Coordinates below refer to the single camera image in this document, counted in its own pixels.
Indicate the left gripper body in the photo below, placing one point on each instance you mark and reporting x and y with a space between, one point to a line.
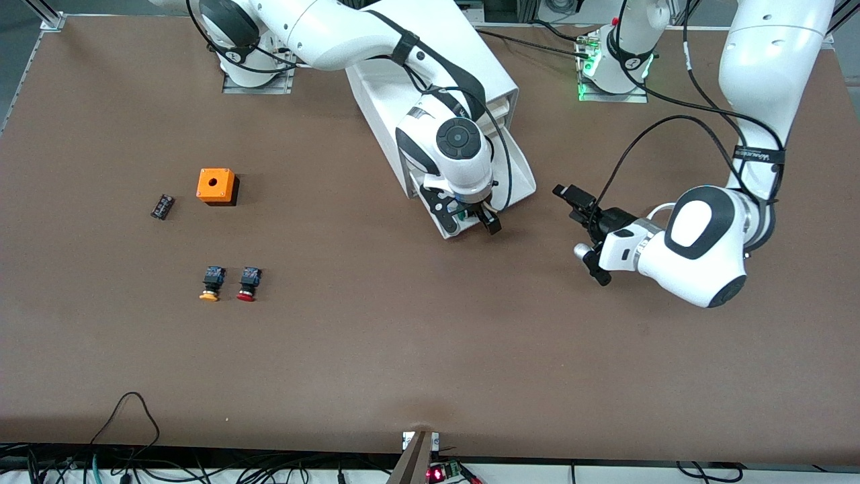
613 220

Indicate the white drawer cabinet grey frame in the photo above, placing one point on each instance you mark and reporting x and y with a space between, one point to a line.
487 64

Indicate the small black contact block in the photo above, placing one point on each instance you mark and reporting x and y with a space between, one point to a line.
162 207

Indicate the yellow push button switch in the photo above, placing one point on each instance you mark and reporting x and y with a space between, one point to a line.
213 277

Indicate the small circuit board red LED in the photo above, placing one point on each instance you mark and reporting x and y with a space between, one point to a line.
447 469

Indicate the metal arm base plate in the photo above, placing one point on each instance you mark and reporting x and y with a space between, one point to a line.
611 97
269 87

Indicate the orange button enclosure box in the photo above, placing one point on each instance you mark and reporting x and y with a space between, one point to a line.
225 188

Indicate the small metal clamp bracket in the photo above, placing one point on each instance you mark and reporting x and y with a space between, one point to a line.
406 440

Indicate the aluminium frame profile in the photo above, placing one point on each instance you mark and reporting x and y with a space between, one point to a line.
829 37
52 20

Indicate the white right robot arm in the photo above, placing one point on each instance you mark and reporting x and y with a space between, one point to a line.
322 33

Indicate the red push button switch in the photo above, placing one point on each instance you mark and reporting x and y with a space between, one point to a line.
250 277

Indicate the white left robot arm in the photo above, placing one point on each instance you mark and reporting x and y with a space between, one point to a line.
766 67

